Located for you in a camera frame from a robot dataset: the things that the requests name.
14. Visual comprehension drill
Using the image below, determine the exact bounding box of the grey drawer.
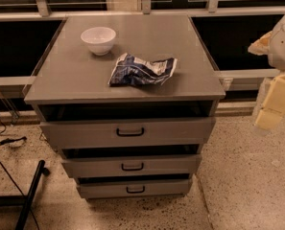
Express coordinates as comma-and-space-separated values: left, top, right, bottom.
77, 179, 192, 198
62, 154, 202, 178
40, 117, 215, 149

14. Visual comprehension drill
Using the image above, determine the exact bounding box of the black stand leg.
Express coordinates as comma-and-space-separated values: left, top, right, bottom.
0, 160, 50, 230

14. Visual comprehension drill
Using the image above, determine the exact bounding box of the metal window railing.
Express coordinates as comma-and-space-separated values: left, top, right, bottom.
0, 0, 285, 100

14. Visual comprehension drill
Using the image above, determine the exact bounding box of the white ceramic bowl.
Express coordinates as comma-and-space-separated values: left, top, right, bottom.
81, 27, 116, 56

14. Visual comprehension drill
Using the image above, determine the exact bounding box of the grey drawer cabinet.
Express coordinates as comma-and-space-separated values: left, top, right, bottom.
25, 15, 225, 187

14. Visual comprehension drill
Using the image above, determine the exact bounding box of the black floor cable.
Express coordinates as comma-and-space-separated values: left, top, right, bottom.
0, 89, 40, 230

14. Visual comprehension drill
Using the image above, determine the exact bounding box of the crumpled blue chip bag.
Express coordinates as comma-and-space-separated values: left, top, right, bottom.
108, 53, 178, 86

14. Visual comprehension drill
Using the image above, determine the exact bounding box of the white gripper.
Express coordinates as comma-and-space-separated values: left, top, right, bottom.
248, 14, 285, 130

